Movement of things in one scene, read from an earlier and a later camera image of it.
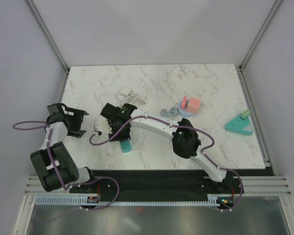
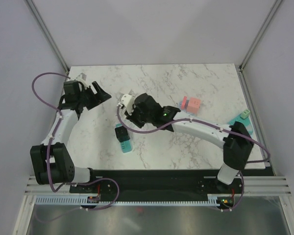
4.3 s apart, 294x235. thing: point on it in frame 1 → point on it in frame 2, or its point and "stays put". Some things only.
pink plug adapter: (183, 102) stays put
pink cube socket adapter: (193, 105) stays put
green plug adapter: (245, 114) stays put
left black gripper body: (75, 121) → (88, 98)
